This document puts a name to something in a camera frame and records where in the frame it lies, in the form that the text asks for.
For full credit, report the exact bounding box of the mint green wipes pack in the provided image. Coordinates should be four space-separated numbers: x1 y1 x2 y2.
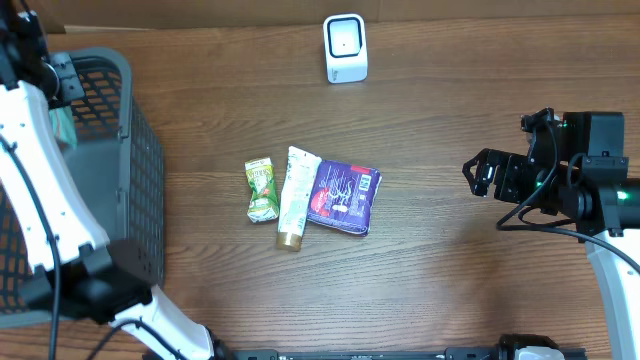
49 106 78 148

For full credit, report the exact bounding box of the purple snack package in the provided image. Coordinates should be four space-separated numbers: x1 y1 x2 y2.
307 160 382 236

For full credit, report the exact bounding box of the white Pantene tube gold cap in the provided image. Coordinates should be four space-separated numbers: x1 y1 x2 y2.
276 146 322 252

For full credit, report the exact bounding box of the green yellow juice carton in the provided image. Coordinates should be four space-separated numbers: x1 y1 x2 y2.
245 157 280 223

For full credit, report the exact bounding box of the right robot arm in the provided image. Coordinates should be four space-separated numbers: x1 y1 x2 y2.
462 108 639 359

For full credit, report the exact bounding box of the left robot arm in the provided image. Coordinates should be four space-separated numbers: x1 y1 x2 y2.
1 1 224 359

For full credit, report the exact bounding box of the white barcode scanner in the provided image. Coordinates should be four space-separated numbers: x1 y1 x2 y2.
323 13 368 84

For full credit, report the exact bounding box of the grey plastic shopping basket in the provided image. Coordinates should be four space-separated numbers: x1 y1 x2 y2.
1 48 165 328

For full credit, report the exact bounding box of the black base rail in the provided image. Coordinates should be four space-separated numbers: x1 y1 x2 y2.
210 335 588 360

